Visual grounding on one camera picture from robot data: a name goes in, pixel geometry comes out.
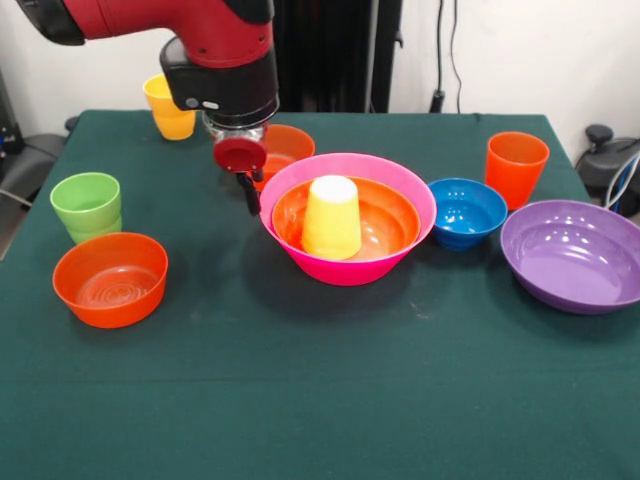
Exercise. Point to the small orange plastic bowl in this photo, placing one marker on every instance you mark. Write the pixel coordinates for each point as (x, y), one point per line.
(110, 300)
(290, 145)

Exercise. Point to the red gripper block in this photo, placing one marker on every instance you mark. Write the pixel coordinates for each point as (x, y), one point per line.
(240, 156)

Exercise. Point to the green plastic cup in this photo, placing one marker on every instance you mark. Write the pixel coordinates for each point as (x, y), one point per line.
(87, 205)

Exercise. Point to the purple plastic bowl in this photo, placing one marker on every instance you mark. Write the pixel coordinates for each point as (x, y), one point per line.
(575, 260)

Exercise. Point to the dark green table cloth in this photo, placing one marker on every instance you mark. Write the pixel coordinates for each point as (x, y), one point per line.
(300, 400)

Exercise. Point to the large pink plastic bowl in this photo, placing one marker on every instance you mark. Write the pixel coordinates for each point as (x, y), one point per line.
(345, 272)

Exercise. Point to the orange plastic cup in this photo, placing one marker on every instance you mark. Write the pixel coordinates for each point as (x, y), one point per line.
(515, 170)

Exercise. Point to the yellow plastic cup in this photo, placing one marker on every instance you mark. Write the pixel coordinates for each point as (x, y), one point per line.
(330, 225)
(170, 122)

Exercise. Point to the black chair base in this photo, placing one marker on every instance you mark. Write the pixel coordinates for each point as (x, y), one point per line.
(605, 150)
(35, 155)

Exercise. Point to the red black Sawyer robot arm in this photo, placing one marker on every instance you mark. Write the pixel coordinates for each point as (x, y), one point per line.
(215, 40)

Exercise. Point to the black column stand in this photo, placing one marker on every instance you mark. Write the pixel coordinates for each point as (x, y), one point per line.
(340, 50)

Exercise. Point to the blue plastic bowl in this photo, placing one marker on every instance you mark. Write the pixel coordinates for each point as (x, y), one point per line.
(465, 220)

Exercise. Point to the large orange plastic bowl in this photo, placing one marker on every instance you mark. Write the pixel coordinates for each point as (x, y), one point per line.
(390, 225)

